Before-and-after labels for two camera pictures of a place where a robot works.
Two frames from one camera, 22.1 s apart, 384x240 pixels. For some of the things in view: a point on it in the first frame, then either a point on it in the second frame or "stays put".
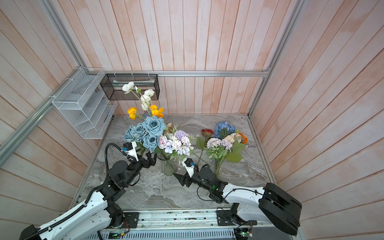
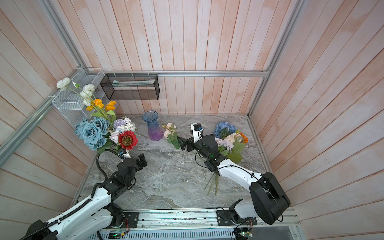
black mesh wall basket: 112,84 stays put
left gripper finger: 152,161 -> 143,160
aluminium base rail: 193,224 stays put
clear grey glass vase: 170,164 -> 134,154
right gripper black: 184,178 -> 183,146
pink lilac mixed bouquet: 175,142 -> 125,133
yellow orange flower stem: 155,111 -> 103,111
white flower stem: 145,98 -> 86,93
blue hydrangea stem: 223,129 stays put
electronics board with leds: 243,233 stays put
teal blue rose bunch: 148,132 -> 93,132
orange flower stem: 244,139 stays put
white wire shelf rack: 82,100 stays put
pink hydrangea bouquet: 229,147 stays put
